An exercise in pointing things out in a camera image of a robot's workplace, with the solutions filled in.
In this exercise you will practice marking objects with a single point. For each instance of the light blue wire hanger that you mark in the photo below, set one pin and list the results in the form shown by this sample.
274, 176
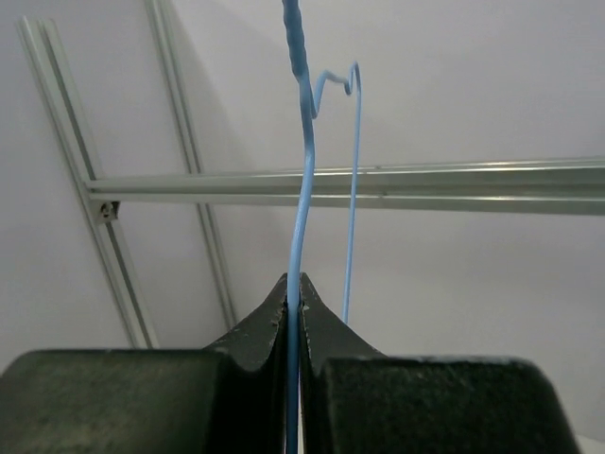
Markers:
310, 96

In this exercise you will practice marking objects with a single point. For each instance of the aluminium hanging rail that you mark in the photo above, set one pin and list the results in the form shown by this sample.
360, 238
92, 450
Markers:
552, 187

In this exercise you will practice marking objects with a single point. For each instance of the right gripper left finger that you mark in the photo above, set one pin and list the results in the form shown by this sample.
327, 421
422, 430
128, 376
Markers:
226, 397

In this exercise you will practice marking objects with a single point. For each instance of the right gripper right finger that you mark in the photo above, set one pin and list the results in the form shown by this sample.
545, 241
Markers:
356, 399

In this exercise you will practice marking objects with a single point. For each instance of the left aluminium frame post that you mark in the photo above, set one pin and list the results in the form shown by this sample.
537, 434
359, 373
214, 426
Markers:
49, 65

